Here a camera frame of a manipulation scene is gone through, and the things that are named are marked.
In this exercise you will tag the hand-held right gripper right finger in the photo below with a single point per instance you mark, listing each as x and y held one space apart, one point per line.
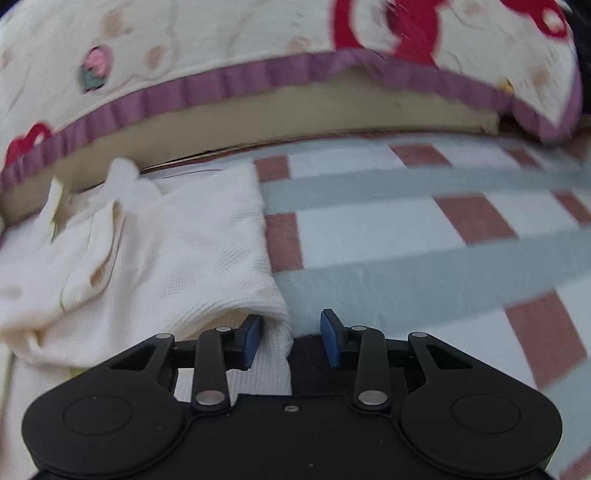
330 339

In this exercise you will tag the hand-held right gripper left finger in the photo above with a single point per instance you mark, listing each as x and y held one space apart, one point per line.
251 344

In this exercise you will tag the cream garment with green trim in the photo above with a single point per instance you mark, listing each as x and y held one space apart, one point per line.
184 240

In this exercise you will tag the checked bedsheet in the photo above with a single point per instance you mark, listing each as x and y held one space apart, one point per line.
392 230

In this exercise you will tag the bear print quilt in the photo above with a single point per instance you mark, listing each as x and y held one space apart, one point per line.
231 37

